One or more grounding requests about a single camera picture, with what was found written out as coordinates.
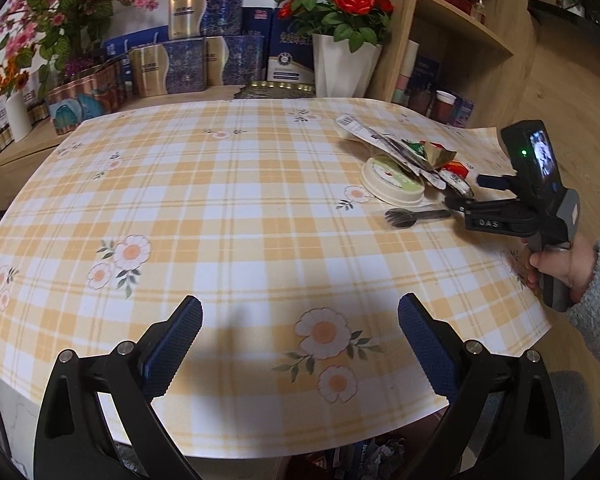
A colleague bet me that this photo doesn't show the black ledge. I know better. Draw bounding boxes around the black ledge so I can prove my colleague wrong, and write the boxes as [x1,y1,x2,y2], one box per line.
[527,0,600,33]

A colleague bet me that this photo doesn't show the red snack packet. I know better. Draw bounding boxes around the red snack packet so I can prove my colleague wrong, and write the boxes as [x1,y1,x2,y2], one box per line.
[440,160,476,197]

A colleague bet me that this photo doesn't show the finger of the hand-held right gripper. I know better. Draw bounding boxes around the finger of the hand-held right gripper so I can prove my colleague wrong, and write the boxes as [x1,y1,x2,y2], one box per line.
[444,195,541,235]
[476,172,518,192]

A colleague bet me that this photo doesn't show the blue carton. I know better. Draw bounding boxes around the blue carton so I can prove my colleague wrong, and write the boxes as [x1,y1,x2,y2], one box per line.
[330,442,381,480]

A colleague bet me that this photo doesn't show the orange artificial flowers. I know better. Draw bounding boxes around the orange artificial flowers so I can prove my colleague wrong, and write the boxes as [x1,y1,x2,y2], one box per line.
[0,57,31,103]

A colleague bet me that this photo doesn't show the red rose plant white pot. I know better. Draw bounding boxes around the red rose plant white pot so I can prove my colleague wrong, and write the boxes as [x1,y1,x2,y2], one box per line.
[274,0,396,98]

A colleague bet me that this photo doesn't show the navy box red logo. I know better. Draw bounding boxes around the navy box red logo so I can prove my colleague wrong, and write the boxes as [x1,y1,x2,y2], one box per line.
[241,6,277,37]

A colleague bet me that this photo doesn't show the person's right hand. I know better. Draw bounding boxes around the person's right hand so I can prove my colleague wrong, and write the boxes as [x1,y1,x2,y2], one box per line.
[519,237,597,306]

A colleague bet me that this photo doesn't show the black plastic fork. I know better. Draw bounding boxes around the black plastic fork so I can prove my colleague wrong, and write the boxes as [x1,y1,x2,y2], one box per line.
[384,207,452,229]

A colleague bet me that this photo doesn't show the navy box white label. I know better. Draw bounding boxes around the navy box white label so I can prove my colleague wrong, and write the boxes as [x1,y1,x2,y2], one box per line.
[266,17,317,86]

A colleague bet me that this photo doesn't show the dark blue printed box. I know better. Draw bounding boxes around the dark blue printed box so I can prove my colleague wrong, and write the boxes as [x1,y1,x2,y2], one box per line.
[412,55,441,111]

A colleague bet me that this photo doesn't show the dark foil pouch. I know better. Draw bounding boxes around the dark foil pouch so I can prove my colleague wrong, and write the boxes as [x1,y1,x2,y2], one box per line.
[360,130,448,191]

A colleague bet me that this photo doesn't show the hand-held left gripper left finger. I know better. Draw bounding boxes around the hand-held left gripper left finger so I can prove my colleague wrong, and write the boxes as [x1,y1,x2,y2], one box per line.
[32,296,203,480]

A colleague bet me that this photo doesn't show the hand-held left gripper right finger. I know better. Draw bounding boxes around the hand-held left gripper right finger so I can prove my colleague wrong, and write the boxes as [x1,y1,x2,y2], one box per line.
[397,292,566,480]

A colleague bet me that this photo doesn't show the white printed pouch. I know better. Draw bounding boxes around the white printed pouch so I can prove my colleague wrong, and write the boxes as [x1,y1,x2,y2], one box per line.
[335,113,381,142]

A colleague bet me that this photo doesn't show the gold embossed metal tray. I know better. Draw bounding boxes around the gold embossed metal tray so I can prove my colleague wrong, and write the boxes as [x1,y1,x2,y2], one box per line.
[234,80,316,101]

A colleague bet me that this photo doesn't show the brown drink cup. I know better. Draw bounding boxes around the brown drink cup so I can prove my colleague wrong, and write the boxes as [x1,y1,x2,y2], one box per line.
[410,87,433,116]

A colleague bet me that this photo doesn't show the pink blossom arrangement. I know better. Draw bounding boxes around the pink blossom arrangement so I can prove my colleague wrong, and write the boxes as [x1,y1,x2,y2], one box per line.
[0,0,161,101]

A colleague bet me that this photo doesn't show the wooden shelf unit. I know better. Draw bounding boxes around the wooden shelf unit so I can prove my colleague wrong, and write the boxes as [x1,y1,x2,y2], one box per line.
[367,0,531,131]

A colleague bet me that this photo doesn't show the small purple box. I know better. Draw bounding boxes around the small purple box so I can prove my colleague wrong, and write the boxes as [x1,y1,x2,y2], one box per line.
[450,92,476,128]

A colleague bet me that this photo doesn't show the green gold snack wrapper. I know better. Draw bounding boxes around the green gold snack wrapper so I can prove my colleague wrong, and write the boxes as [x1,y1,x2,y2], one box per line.
[405,139,458,168]

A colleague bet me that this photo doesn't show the red paper cup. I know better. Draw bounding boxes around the red paper cup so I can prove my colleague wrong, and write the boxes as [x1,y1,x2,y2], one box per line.
[430,90,456,123]

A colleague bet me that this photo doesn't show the yellow plaid floral tablecloth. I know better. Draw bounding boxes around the yellow plaid floral tablecloth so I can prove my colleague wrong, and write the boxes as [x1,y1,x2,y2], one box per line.
[0,96,553,458]

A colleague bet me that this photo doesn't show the white round tub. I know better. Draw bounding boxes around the white round tub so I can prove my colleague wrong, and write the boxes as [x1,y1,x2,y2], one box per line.
[360,156,427,206]

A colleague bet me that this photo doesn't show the flat blue box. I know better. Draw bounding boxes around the flat blue box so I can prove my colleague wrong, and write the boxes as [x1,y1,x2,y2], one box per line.
[102,30,172,58]

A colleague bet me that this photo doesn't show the white slim vase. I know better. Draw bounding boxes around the white slim vase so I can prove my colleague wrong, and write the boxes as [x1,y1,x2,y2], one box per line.
[4,91,35,142]

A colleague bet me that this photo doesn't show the stack of pastel paper cups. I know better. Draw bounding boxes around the stack of pastel paper cups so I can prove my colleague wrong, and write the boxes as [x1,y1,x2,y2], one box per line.
[390,40,421,106]

